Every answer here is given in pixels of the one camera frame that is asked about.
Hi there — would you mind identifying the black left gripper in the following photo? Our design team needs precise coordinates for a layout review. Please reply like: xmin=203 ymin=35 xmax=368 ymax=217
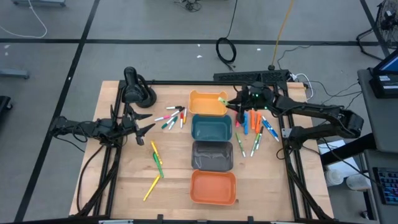
xmin=120 ymin=105 xmax=156 ymax=146

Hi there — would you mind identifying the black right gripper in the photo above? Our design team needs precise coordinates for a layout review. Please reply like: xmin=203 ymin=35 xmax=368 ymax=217
xmin=226 ymin=81 xmax=277 ymax=113

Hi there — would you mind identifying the yellow highlighter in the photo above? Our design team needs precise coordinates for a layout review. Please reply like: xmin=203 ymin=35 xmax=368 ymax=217
xmin=142 ymin=174 xmax=162 ymax=202
xmin=150 ymin=141 xmax=164 ymax=166

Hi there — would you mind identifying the blue white marker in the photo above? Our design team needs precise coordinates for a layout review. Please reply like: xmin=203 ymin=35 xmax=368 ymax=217
xmin=262 ymin=115 xmax=280 ymax=142
xmin=262 ymin=120 xmax=276 ymax=138

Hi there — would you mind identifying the black green pen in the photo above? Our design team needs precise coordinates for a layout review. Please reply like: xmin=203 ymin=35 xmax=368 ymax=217
xmin=256 ymin=125 xmax=265 ymax=151

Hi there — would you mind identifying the green highlighter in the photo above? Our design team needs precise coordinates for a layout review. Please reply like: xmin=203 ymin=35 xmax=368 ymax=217
xmin=152 ymin=151 xmax=165 ymax=179

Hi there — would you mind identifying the yellow plastic bin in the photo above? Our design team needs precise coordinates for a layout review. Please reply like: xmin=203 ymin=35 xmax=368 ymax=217
xmin=188 ymin=89 xmax=229 ymax=118

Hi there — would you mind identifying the teal plastic bin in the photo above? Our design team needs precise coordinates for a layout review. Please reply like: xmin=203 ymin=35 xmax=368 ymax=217
xmin=190 ymin=114 xmax=233 ymax=142

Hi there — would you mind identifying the dark grey plastic bin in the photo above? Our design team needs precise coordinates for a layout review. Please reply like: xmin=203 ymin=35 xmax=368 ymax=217
xmin=191 ymin=140 xmax=234 ymax=173

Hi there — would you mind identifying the orange plastic bin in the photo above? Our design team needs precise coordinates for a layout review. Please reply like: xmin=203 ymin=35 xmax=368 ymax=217
xmin=190 ymin=169 xmax=238 ymax=207

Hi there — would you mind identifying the black desk beam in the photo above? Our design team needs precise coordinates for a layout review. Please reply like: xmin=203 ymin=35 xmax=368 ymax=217
xmin=320 ymin=133 xmax=377 ymax=166

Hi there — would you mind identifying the white round container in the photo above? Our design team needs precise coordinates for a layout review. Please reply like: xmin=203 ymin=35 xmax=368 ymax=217
xmin=325 ymin=169 xmax=345 ymax=187
xmin=346 ymin=174 xmax=371 ymax=191

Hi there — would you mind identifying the grey stand foot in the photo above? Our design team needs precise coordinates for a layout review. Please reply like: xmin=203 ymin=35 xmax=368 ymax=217
xmin=0 ymin=68 xmax=30 ymax=80

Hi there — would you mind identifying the black floor object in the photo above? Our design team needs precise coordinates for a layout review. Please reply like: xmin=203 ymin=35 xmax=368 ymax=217
xmin=0 ymin=95 xmax=13 ymax=121

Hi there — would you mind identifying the grey desk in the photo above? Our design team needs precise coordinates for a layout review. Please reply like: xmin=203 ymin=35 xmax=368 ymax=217
xmin=363 ymin=149 xmax=398 ymax=224
xmin=357 ymin=68 xmax=398 ymax=153

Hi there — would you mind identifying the black device box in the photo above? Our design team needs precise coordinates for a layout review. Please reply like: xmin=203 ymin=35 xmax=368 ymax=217
xmin=369 ymin=73 xmax=398 ymax=99

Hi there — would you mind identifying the laptop screen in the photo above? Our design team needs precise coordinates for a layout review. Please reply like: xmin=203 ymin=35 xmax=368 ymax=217
xmin=373 ymin=49 xmax=398 ymax=75

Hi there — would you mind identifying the grey cart base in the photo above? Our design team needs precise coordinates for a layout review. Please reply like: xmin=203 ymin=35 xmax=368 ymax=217
xmin=12 ymin=0 xmax=67 ymax=7

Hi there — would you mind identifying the black keyboard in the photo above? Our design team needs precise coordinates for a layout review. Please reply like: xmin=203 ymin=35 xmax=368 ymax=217
xmin=372 ymin=167 xmax=398 ymax=206

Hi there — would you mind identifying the black floor fan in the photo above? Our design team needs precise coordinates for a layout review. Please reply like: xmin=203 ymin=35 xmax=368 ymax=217
xmin=356 ymin=0 xmax=398 ymax=62

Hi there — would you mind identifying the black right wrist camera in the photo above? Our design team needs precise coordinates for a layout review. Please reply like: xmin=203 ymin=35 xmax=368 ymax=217
xmin=235 ymin=111 xmax=247 ymax=126

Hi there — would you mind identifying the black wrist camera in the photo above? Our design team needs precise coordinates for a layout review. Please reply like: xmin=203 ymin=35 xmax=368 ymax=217
xmin=119 ymin=114 xmax=134 ymax=131
xmin=235 ymin=111 xmax=247 ymax=126

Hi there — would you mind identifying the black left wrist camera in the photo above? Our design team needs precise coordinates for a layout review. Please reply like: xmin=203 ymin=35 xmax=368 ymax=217
xmin=119 ymin=114 xmax=134 ymax=131

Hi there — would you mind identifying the black aluminium table frame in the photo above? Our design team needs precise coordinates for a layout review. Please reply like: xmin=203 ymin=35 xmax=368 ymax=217
xmin=70 ymin=79 xmax=335 ymax=224

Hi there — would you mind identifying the coiled black cable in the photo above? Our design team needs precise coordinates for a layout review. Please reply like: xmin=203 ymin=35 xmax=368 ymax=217
xmin=216 ymin=0 xmax=239 ymax=71

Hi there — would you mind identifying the white power cable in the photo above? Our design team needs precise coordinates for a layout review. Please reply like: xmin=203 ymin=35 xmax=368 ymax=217
xmin=292 ymin=73 xmax=313 ymax=101

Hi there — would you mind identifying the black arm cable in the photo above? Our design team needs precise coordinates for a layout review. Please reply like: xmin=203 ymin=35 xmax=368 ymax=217
xmin=75 ymin=143 xmax=106 ymax=214

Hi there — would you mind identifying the yellow cable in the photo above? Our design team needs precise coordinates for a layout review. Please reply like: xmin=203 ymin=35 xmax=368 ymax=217
xmin=269 ymin=0 xmax=295 ymax=71

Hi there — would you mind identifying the black cable tangle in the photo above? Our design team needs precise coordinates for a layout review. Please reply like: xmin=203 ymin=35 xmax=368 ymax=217
xmin=174 ymin=0 xmax=203 ymax=12

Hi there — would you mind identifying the white floor cable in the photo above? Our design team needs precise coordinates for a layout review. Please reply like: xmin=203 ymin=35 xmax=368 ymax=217
xmin=0 ymin=0 xmax=49 ymax=39

